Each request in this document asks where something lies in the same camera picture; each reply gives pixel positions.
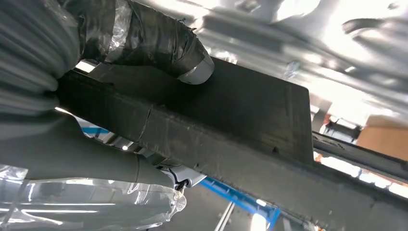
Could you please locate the white metal leg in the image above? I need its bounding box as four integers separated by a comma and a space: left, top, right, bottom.
215, 201, 237, 231

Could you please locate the blue metal beam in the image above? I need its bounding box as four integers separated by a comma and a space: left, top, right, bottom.
199, 177, 281, 229

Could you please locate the brown cardboard box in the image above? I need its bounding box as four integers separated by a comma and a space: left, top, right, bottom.
355, 115, 408, 162

